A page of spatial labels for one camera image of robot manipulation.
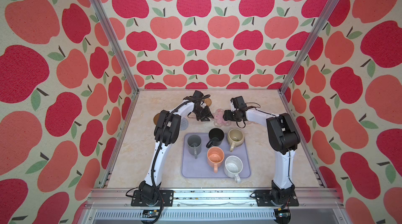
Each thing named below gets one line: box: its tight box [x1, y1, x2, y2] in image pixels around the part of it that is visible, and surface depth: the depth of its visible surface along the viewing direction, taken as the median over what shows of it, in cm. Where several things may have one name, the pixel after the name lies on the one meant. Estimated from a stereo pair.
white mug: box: [223, 155, 244, 184], surface depth 80 cm
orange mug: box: [206, 146, 225, 174], surface depth 82 cm
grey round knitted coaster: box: [180, 117, 189, 131], surface depth 103 cm
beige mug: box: [227, 128, 245, 153], surface depth 88 cm
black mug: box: [206, 127, 225, 149], surface depth 90 cm
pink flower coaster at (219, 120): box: [211, 108, 232, 128], surface depth 106 cm
